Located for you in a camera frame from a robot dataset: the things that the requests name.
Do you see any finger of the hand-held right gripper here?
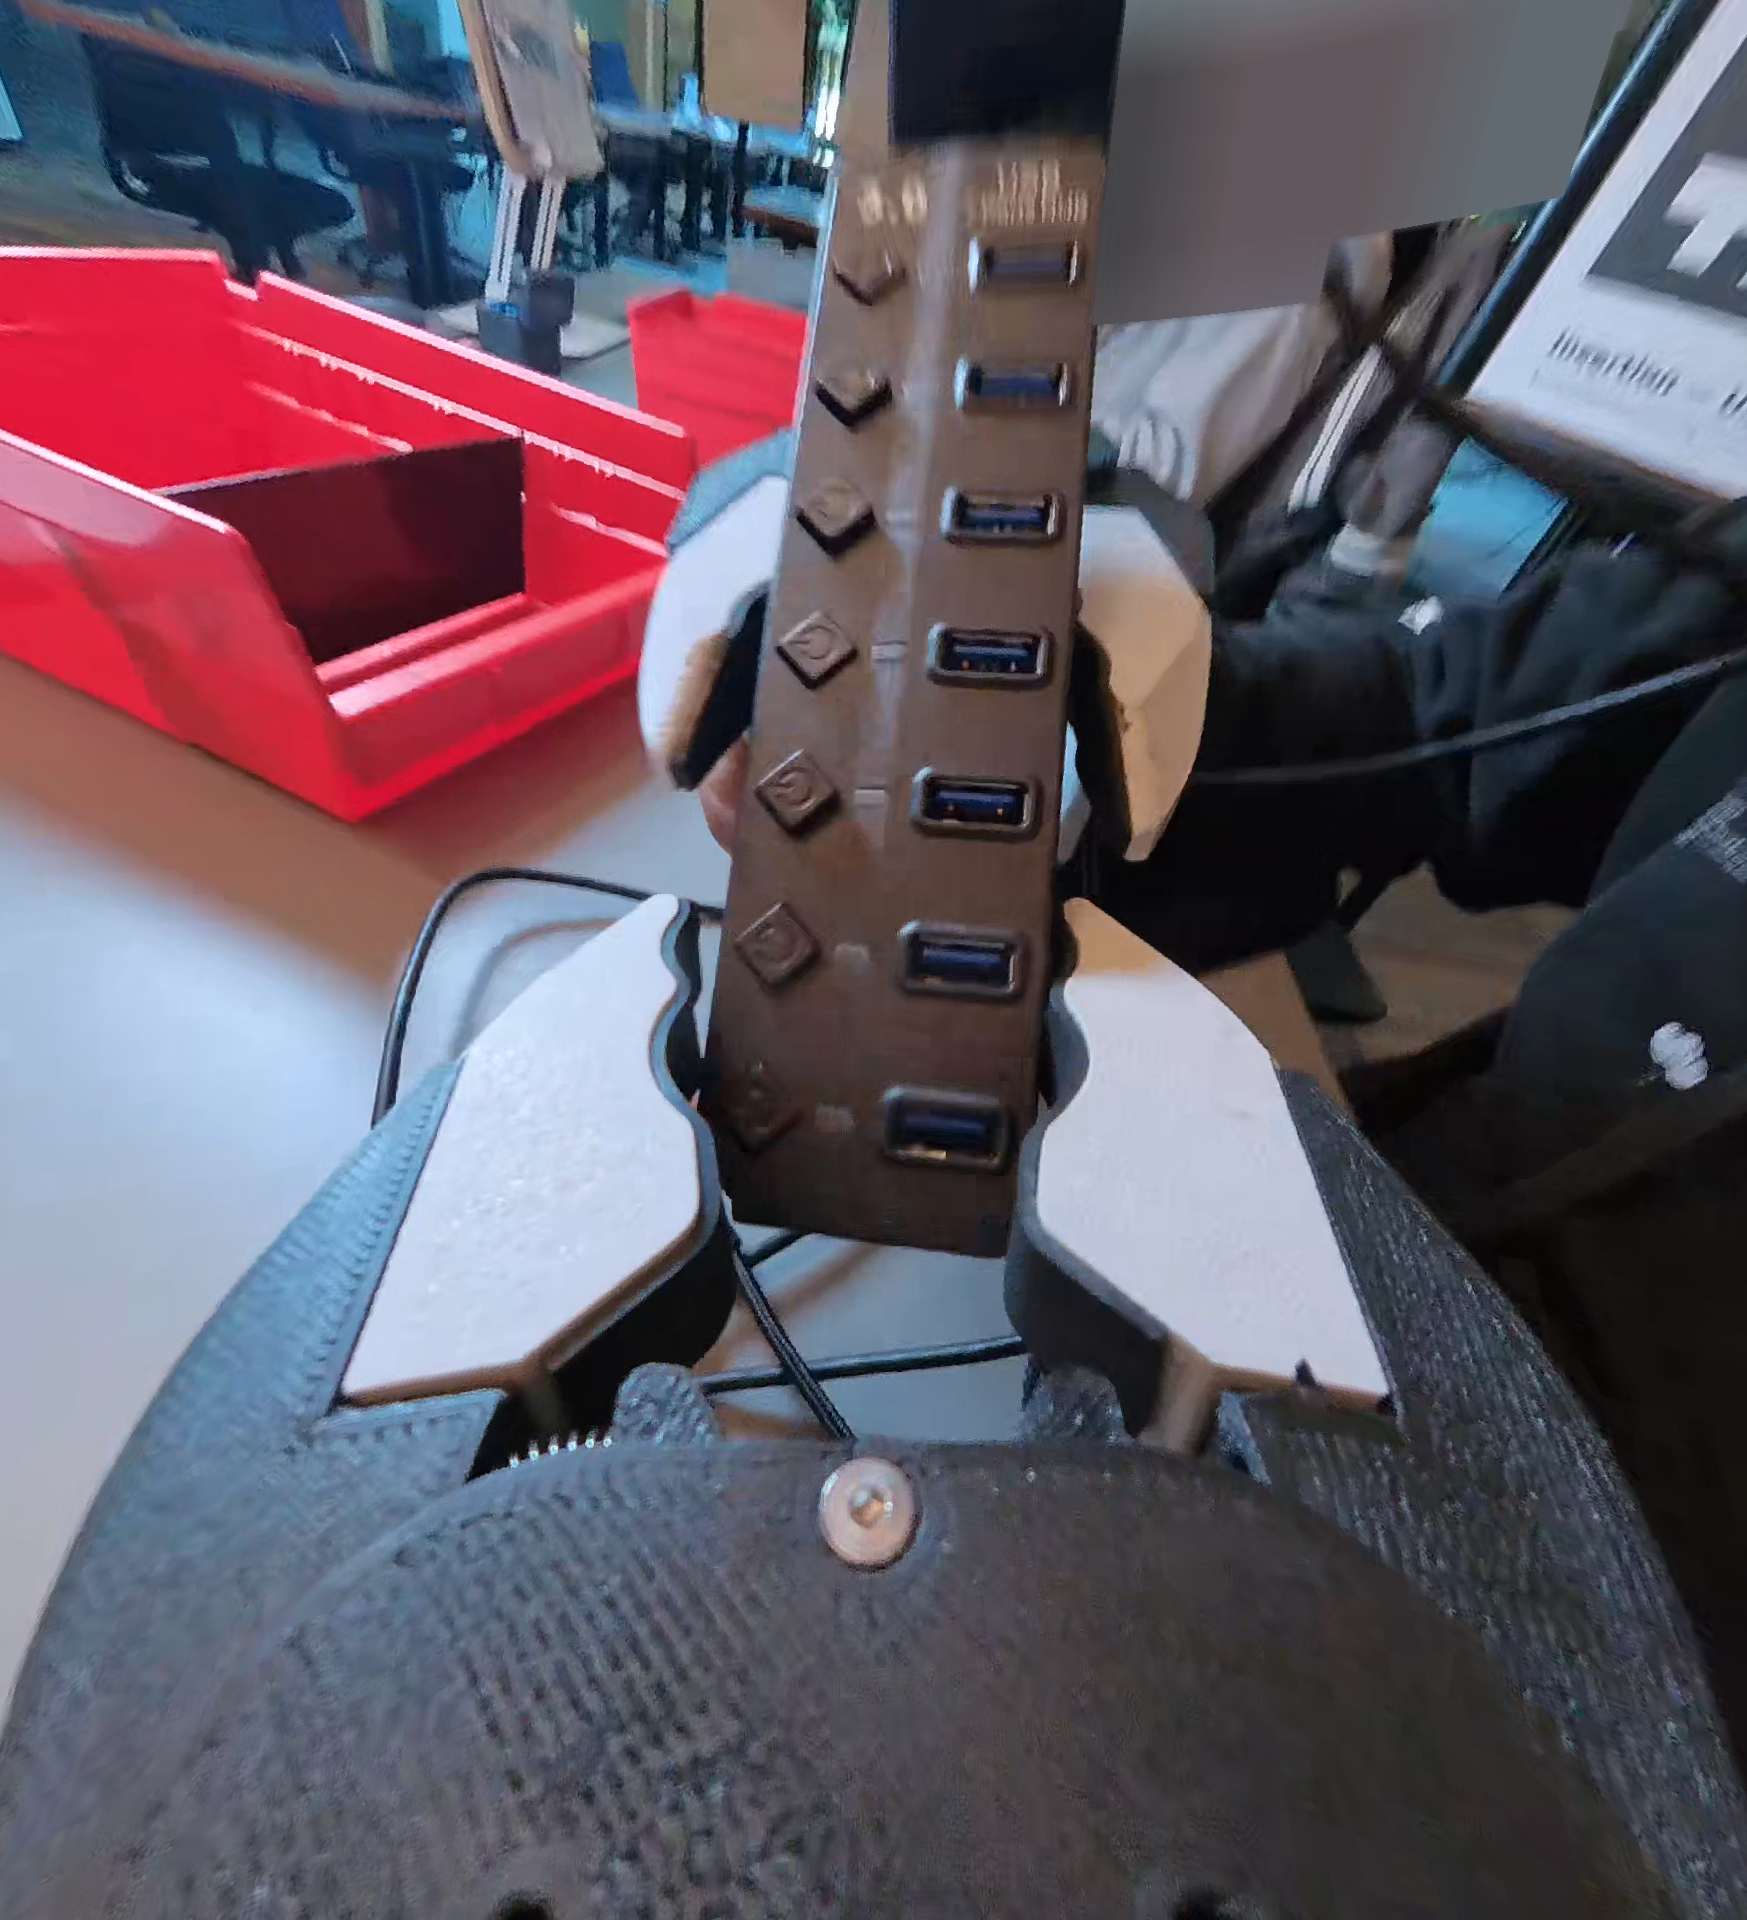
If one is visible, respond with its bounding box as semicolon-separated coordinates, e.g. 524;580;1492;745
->
1049;502;1214;903
636;498;797;793

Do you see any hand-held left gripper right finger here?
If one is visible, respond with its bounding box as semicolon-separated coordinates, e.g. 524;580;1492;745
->
999;899;1402;1457

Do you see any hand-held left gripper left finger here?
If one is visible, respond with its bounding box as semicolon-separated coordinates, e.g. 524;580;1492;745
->
341;892;742;1444

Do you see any black multi-port usb hub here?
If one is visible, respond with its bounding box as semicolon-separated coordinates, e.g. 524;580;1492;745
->
695;0;1139;1260

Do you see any person's right forearm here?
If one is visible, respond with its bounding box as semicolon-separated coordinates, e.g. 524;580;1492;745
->
1192;485;1747;915

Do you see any small red plastic bin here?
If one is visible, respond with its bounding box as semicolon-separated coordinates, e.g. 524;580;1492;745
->
627;290;807;471

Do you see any black bin divider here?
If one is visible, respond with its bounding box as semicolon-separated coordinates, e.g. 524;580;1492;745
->
163;437;535;670

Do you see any brown board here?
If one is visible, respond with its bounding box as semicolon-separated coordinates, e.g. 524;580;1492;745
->
703;0;815;132

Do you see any cardboard sign on stand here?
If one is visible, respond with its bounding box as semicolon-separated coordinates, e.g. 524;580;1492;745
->
455;0;614;378

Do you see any person's black jacket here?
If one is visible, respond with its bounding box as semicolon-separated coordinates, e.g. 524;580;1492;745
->
1480;715;1747;1909

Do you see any black office chair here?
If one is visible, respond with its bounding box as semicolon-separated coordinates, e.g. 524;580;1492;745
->
81;31;355;287

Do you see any large red plastic bin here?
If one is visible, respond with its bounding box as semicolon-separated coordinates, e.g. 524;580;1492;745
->
0;241;695;826

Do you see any wooden office desk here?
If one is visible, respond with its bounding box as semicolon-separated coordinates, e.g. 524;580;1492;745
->
23;0;493;299

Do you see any thin black hub cable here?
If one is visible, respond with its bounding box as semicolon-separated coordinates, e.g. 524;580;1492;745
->
371;869;1034;1444

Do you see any white sign in black frame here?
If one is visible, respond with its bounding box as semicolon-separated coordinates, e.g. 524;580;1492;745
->
1410;0;1747;515

